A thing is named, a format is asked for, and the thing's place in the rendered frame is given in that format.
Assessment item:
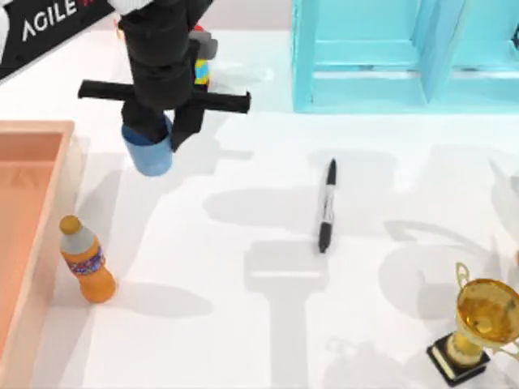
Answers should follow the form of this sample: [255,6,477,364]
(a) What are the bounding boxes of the blue cup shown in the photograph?
[121,114,176,177]

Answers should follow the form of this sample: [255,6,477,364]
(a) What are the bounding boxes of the gold trophy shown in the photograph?
[426,261,519,386]

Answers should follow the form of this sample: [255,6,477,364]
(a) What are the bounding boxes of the black marker pen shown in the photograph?
[316,157,339,255]

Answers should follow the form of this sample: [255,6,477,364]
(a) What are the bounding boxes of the light blue rack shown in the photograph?
[290,0,519,115]

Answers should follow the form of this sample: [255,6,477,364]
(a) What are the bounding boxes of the shallow salmon box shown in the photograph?
[0,120,77,389]

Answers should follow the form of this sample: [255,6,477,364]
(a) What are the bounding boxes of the pale grey rounded box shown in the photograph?
[187,31,219,62]

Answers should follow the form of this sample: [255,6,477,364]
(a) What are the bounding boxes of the orange bottle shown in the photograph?
[58,215,118,305]

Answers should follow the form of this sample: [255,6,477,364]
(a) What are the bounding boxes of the stack of coloured rings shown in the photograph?
[193,24,214,89]

